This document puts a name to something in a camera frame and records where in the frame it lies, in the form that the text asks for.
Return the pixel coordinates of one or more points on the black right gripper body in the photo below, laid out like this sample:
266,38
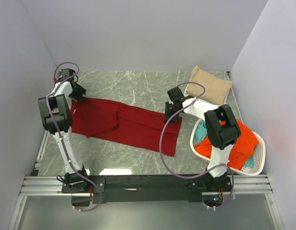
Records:
170,110

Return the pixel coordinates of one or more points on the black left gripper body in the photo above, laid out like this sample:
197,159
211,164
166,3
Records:
77,93

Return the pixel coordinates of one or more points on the red t shirt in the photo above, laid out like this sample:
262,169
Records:
123,123

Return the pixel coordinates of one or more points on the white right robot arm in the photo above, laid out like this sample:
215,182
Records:
222,128

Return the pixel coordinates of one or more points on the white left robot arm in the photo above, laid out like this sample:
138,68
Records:
57,120

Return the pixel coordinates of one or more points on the beige folded t shirt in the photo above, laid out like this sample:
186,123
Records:
216,89

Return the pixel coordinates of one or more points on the teal t shirt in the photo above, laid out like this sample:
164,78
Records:
200,132

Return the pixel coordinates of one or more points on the orange t shirt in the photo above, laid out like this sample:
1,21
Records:
241,152

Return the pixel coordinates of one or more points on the white laundry basket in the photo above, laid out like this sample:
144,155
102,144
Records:
252,168

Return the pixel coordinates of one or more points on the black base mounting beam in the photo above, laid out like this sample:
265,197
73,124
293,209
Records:
140,188

